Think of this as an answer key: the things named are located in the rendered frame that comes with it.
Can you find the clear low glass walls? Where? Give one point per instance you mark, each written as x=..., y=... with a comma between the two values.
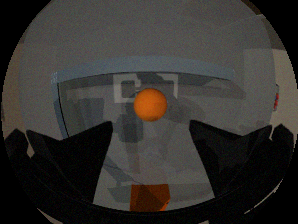
x=69, y=106

